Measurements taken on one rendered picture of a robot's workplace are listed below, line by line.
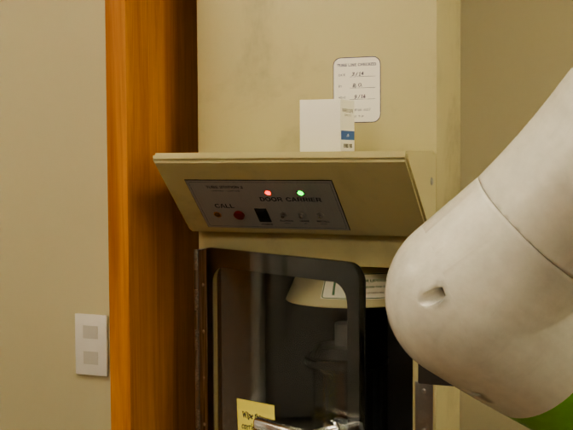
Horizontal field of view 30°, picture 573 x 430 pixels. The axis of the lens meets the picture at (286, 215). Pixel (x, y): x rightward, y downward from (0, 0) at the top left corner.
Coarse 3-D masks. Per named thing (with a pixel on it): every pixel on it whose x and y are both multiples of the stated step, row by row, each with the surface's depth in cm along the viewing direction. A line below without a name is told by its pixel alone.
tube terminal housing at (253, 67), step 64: (256, 0) 134; (320, 0) 131; (384, 0) 128; (448, 0) 129; (256, 64) 135; (320, 64) 131; (384, 64) 128; (448, 64) 130; (256, 128) 135; (384, 128) 128; (448, 128) 130; (448, 192) 131; (320, 256) 133; (384, 256) 129
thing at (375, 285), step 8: (368, 272) 135; (376, 272) 135; (384, 272) 135; (368, 280) 134; (376, 280) 134; (384, 280) 135; (368, 288) 134; (376, 288) 134; (384, 288) 134; (368, 296) 133; (376, 296) 134; (384, 296) 134; (368, 304) 133; (376, 304) 133; (384, 304) 134
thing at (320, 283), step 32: (224, 256) 134; (256, 256) 128; (288, 256) 124; (224, 288) 134; (256, 288) 129; (288, 288) 124; (320, 288) 119; (352, 288) 115; (224, 320) 134; (256, 320) 129; (288, 320) 124; (320, 320) 120; (352, 320) 115; (224, 352) 134; (256, 352) 129; (288, 352) 124; (320, 352) 120; (352, 352) 116; (224, 384) 135; (256, 384) 129; (288, 384) 125; (320, 384) 120; (352, 384) 116; (224, 416) 135; (288, 416) 125; (320, 416) 120; (352, 416) 116
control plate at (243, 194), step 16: (192, 192) 131; (208, 192) 130; (224, 192) 129; (240, 192) 128; (256, 192) 127; (272, 192) 126; (288, 192) 125; (304, 192) 124; (320, 192) 124; (336, 192) 123; (208, 208) 132; (224, 208) 131; (240, 208) 130; (272, 208) 128; (288, 208) 128; (304, 208) 127; (320, 208) 126; (336, 208) 125; (208, 224) 135; (224, 224) 134; (240, 224) 133; (256, 224) 132; (272, 224) 131; (288, 224) 130; (304, 224) 129; (320, 224) 128; (336, 224) 127
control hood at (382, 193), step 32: (160, 160) 128; (192, 160) 126; (224, 160) 125; (256, 160) 123; (288, 160) 121; (320, 160) 120; (352, 160) 118; (384, 160) 117; (416, 160) 119; (352, 192) 122; (384, 192) 121; (416, 192) 119; (192, 224) 136; (352, 224) 127; (384, 224) 125; (416, 224) 123
